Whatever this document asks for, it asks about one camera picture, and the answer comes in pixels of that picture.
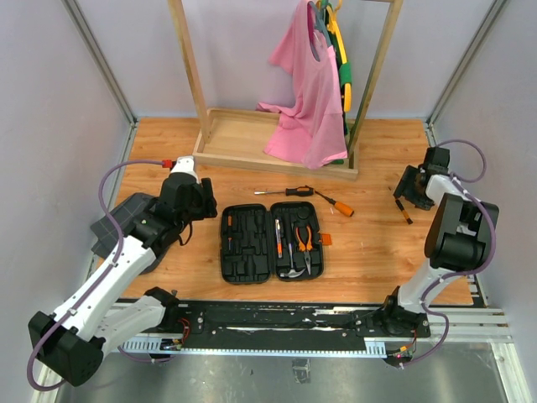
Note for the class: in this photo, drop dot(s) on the silver orange utility knife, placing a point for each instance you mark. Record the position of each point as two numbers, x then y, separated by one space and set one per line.
279 245

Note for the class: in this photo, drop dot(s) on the orange grid handle tool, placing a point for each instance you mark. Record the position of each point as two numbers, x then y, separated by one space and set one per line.
339 206

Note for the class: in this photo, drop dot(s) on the claw hammer black grip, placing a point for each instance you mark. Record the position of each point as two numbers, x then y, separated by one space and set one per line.
296 265

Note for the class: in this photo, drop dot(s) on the green yellow hangers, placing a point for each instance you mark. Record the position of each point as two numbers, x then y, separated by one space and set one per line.
334 37

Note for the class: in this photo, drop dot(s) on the black orange screwdriver handle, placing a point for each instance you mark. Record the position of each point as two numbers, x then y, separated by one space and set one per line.
301 191

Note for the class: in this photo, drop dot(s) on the small orange black screwdriver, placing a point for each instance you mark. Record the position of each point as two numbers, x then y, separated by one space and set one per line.
403 212

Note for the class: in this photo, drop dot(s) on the wooden clothes rack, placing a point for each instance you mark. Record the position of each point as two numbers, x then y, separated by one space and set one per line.
234 137

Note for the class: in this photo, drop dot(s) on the left aluminium frame post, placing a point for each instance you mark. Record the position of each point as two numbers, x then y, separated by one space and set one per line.
77 16

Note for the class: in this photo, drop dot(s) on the pink t-shirt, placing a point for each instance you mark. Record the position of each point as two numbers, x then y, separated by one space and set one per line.
311 132

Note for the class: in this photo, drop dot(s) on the right aluminium frame post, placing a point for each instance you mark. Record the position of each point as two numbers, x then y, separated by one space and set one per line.
485 27

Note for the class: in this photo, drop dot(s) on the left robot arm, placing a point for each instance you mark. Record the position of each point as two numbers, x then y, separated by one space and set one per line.
75 338

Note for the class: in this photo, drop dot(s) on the aluminium frame post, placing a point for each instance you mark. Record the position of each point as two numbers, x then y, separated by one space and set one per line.
485 27
77 16

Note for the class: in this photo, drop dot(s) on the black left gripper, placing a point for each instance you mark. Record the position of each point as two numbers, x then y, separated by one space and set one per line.
208 203

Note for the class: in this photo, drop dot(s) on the dark grey folded cloth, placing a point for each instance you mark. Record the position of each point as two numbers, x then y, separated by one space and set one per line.
121 222

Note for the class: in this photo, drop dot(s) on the black plastic tool case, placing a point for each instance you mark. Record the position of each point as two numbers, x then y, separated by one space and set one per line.
254 258

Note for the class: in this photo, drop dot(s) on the orange black pliers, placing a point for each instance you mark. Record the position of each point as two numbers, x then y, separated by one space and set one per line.
304 239

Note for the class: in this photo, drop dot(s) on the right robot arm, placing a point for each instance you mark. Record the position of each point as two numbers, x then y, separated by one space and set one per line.
461 240

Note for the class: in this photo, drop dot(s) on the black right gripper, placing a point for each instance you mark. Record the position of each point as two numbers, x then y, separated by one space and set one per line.
403 189

